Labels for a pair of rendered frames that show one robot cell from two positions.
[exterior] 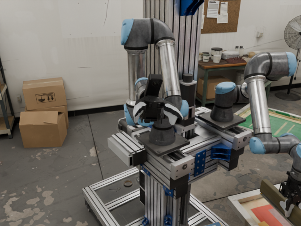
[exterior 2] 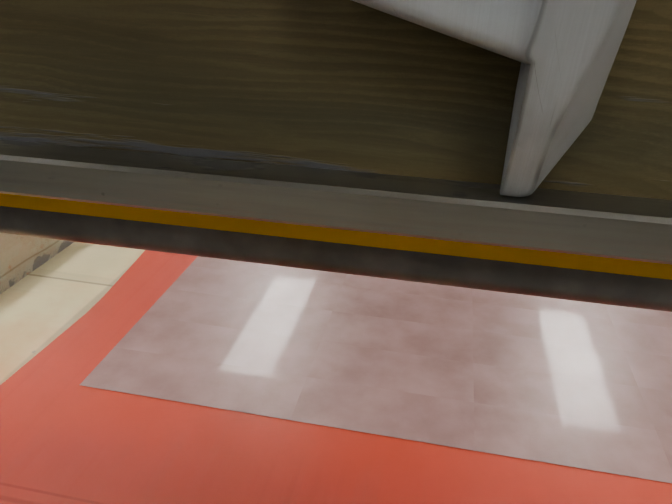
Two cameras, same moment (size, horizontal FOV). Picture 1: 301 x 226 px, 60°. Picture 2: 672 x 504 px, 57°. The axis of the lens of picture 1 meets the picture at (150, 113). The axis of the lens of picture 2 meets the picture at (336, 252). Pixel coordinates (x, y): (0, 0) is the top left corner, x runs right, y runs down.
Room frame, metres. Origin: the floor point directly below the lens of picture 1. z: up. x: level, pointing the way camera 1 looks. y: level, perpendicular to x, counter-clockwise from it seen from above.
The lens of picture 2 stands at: (0.86, -0.49, 1.13)
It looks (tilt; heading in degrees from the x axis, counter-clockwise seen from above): 25 degrees down; 297
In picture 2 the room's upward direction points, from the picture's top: 3 degrees clockwise
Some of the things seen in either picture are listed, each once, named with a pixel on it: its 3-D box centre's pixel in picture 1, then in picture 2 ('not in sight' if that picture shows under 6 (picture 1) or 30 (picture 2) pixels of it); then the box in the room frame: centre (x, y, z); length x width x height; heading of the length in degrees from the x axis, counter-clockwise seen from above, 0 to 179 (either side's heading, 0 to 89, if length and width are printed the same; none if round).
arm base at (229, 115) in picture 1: (222, 110); not in sight; (1.57, -0.47, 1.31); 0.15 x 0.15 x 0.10
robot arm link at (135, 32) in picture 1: (137, 76); not in sight; (1.27, 0.07, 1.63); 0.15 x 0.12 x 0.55; 99
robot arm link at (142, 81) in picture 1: (144, 89); not in sight; (1.01, 0.02, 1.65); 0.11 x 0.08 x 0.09; 9
